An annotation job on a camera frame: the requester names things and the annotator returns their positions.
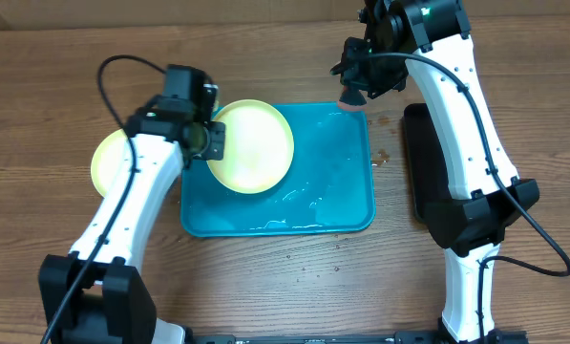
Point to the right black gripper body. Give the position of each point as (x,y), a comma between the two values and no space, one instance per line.
(373,73)

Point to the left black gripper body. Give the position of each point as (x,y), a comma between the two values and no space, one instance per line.
(213,142)

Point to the orange and dark sponge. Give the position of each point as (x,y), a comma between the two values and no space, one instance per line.
(351,100)

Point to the yellow-green plate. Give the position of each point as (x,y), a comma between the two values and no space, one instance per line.
(106,160)
(258,148)

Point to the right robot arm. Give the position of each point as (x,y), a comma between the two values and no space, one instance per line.
(465,190)

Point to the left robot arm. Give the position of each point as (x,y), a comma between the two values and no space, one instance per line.
(95,293)

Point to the black rectangular tray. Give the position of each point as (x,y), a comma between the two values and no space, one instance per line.
(426,162)

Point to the teal plastic tray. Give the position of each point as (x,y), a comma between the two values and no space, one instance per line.
(328,187)

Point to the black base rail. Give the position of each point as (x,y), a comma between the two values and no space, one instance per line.
(401,337)

